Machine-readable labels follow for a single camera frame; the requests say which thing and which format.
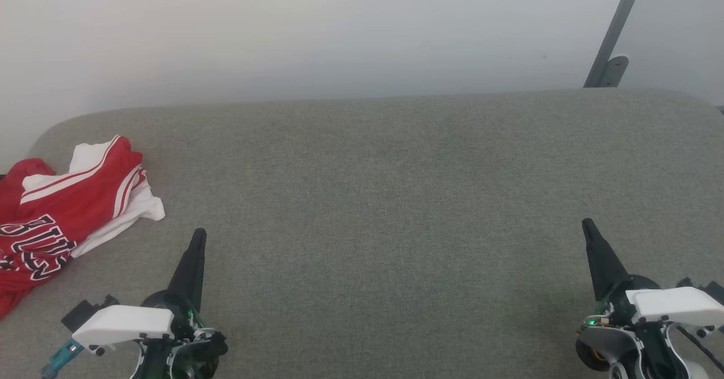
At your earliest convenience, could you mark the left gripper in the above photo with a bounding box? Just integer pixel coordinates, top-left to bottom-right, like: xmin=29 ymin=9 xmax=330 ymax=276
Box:
xmin=133 ymin=228 xmax=229 ymax=379

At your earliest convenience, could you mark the red and white jersey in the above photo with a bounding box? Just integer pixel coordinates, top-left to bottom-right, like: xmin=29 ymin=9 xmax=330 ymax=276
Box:
xmin=0 ymin=135 xmax=166 ymax=318

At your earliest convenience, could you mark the teal cable plug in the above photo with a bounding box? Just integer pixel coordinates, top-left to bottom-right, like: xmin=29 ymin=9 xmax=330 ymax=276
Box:
xmin=40 ymin=339 xmax=85 ymax=379

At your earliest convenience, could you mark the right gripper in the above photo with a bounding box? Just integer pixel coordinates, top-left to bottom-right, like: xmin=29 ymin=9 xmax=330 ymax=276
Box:
xmin=576 ymin=218 xmax=712 ymax=379

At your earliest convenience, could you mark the grey metal wall bracket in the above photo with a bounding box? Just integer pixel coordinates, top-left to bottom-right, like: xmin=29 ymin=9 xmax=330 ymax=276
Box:
xmin=583 ymin=0 xmax=649 ymax=88

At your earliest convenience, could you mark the grey fabric sofa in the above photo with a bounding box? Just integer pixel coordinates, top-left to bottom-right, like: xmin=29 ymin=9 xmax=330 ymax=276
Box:
xmin=0 ymin=88 xmax=724 ymax=379

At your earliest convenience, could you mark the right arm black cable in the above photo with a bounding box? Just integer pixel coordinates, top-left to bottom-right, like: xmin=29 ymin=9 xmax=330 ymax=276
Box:
xmin=676 ymin=324 xmax=724 ymax=372

